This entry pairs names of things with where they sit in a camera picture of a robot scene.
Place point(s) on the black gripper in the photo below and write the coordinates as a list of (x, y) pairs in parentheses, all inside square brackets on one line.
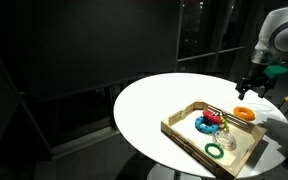
[(246, 83)]

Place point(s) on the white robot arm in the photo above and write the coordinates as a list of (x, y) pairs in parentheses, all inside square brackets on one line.
[(270, 55)]

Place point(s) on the wooden slatted tray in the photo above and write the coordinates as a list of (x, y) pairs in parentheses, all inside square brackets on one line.
[(220, 141)]

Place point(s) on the white table base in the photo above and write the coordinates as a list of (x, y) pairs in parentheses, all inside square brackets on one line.
[(160, 172)]

